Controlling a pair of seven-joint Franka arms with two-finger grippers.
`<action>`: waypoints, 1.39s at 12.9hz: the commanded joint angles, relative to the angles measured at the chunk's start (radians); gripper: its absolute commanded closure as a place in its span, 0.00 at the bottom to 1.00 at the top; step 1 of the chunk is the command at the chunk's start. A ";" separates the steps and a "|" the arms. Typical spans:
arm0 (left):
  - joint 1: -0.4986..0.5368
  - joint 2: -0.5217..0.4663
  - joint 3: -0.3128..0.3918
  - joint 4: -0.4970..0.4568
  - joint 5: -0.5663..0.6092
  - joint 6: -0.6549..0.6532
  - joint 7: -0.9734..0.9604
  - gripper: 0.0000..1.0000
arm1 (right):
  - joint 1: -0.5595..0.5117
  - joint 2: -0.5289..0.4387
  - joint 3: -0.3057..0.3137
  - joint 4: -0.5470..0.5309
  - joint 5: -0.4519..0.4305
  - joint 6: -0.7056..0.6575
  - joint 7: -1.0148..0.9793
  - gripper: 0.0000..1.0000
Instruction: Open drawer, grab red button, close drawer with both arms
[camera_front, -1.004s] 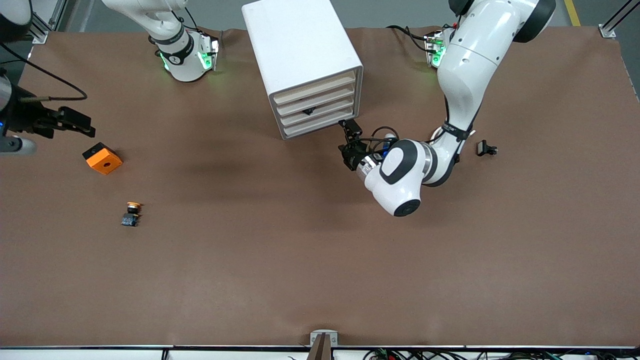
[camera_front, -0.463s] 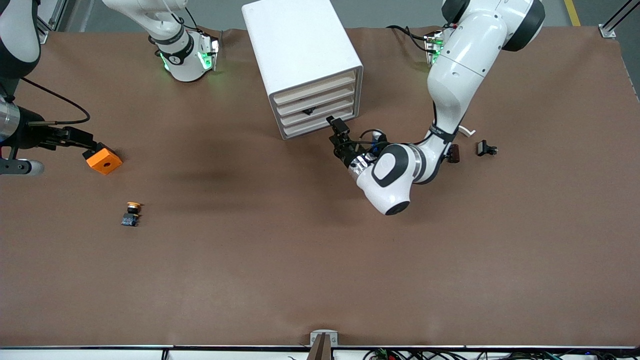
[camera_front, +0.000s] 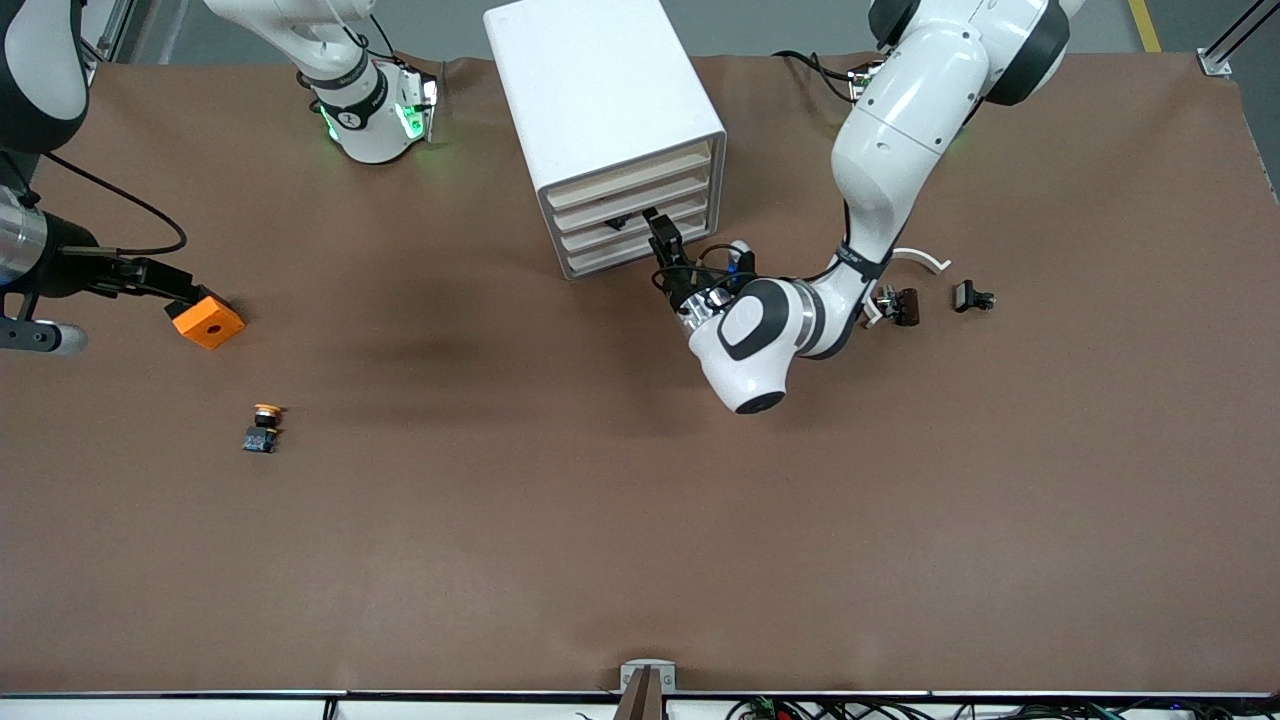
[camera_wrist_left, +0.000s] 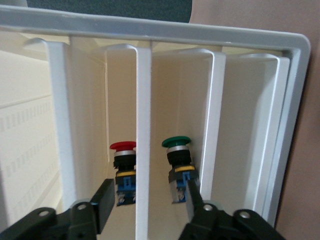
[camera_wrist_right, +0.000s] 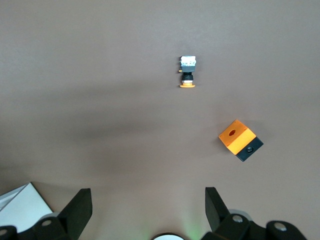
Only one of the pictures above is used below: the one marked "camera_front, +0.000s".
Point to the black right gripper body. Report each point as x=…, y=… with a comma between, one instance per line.
x=72, y=268

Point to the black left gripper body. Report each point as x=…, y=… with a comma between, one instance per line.
x=677, y=282

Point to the white drawer with black tab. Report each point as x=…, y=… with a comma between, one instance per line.
x=590, y=238

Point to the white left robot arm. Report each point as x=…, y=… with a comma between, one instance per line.
x=900, y=120

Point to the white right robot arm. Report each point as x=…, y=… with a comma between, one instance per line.
x=370, y=120

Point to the small black drawer tab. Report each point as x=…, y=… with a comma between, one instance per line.
x=616, y=222

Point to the white plain drawer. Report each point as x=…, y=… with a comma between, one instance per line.
x=630, y=180
x=600, y=212
x=620, y=253

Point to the white drawer cabinet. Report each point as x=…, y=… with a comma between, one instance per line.
x=590, y=90

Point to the yellow push button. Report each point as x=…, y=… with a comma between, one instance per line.
x=262, y=438

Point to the orange box with hole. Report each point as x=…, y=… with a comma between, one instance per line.
x=210, y=325

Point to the chrome valve fitting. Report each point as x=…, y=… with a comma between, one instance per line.
x=886, y=300

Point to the brown cylindrical part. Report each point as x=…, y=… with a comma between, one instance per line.
x=908, y=306

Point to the white semicircular pipe clamp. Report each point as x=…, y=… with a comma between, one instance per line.
x=925, y=258

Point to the aluminium profile frame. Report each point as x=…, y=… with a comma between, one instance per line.
x=105, y=35

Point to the grey metal bracket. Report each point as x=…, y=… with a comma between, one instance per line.
x=628, y=672

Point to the aluminium profile with bracket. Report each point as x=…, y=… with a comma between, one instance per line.
x=1216, y=64

